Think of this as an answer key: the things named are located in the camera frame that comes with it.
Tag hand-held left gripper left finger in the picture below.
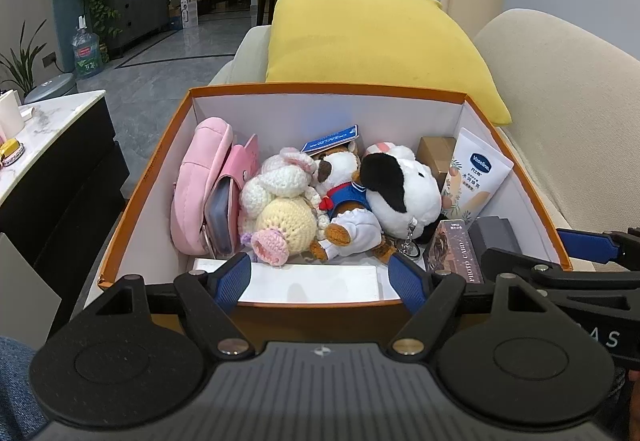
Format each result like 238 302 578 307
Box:
92 252 252 358

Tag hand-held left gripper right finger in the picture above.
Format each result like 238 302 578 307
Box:
387 253 551 358

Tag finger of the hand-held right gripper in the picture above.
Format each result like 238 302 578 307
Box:
556 228 640 268
482 247 576 294

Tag small grey box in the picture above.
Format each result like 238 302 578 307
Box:
467 216 525 267

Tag dark printed card box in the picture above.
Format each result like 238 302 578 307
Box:
425 220 486 286

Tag pink cat-ear wallet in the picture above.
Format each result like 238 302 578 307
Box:
202 134 261 261

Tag white box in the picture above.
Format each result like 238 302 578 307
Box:
192 257 388 306

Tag crochet bunny doll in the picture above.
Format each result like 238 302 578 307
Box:
237 146 332 267

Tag white plush dog black ear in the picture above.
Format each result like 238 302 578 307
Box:
359 142 445 244

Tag pink fabric pouch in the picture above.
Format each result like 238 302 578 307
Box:
170 116 236 256

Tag white lotion tube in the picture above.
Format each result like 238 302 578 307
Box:
441 127 516 227

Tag brown sailor dog plush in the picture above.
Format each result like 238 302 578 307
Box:
306 144 398 266

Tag brown cardboard box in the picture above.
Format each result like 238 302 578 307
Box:
416 136 458 189

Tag blue card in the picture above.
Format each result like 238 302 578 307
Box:
300 124 361 156

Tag orange storage box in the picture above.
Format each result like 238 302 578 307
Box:
82 82 573 354

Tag metal keyring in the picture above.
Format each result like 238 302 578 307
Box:
397 218 425 258

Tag beige sofa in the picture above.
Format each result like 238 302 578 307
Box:
207 8 640 272

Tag person's blue jeans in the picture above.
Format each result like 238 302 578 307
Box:
0 335 48 441

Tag marble top side table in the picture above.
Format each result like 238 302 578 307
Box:
0 90 133 337

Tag yellow pillow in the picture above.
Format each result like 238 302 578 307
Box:
265 0 513 126

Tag large water bottle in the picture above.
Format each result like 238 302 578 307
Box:
70 15 105 80

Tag white standing carton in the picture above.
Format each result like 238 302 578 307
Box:
180 0 200 29

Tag dark grey cabinet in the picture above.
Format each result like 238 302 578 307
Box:
107 0 172 58

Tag long-leaf potted plant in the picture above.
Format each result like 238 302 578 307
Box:
0 20 43 97

